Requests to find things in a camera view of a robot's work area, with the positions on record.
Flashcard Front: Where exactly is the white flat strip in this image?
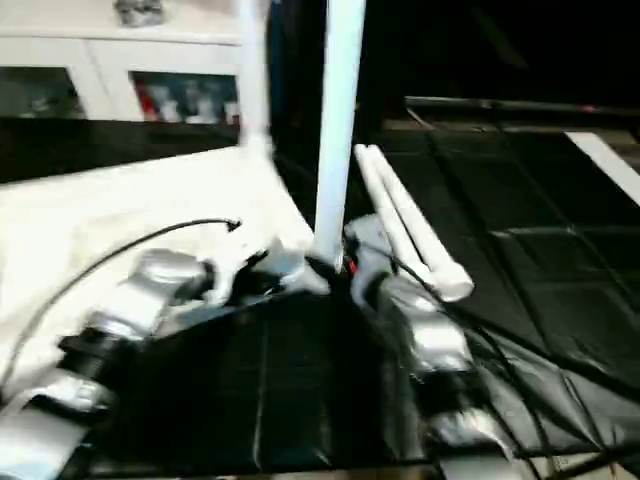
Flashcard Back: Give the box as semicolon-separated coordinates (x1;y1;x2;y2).
565;131;640;207

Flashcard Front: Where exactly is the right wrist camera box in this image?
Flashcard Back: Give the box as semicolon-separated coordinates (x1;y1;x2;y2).
343;214;388;263

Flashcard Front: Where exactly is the white plastic table leg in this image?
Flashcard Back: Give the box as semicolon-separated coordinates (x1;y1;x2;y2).
365;145;474;302
353;145;436;281
312;0;368;277
237;0;274;163

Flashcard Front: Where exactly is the black work mat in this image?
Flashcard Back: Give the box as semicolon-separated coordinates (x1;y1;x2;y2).
0;118;640;471

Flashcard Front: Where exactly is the grey crumpled object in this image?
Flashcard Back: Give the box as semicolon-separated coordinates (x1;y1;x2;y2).
115;0;164;27

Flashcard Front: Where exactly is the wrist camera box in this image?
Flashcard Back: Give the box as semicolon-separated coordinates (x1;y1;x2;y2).
343;214;388;263
200;248;273;303

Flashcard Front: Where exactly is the white plastic table top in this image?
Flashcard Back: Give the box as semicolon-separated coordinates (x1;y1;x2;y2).
0;150;331;403

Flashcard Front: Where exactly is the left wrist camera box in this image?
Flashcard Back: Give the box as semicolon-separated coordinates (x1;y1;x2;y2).
200;248;273;303

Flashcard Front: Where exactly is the white glass-door cabinet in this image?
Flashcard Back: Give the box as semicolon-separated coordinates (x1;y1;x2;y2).
0;0;271;127

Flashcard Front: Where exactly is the red bottle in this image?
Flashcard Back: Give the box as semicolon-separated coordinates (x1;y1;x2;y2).
134;85;157;122

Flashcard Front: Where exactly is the dark long rail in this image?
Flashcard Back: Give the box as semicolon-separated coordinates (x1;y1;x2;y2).
405;96;640;120

